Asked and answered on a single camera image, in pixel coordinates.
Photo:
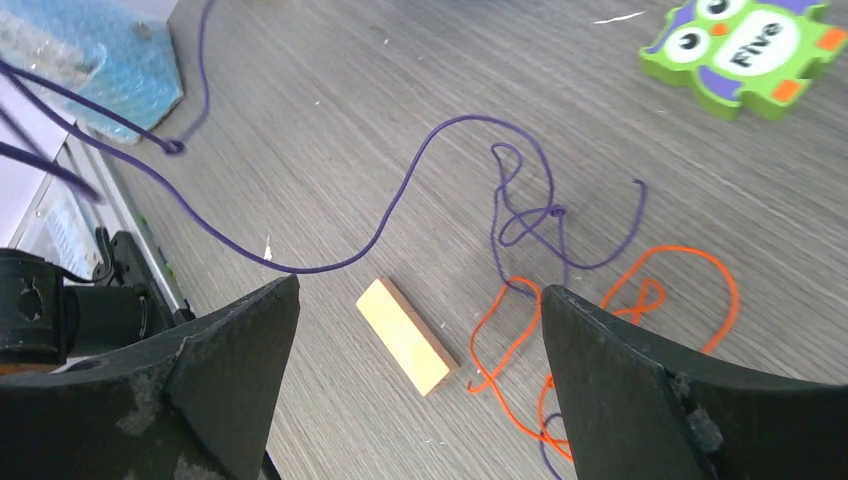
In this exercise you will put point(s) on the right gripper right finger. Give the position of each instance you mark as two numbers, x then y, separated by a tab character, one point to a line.
636	405

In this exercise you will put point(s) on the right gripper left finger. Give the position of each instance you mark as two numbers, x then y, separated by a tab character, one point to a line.
193	402

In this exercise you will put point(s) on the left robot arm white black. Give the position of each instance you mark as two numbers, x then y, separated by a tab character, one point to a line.
50	315

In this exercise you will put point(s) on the small wooden block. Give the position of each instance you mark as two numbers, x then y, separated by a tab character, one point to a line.
414	346

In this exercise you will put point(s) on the clear plastic container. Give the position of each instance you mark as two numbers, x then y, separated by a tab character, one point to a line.
108	53

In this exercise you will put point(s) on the green monster toy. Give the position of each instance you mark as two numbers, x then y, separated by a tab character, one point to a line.
741	54

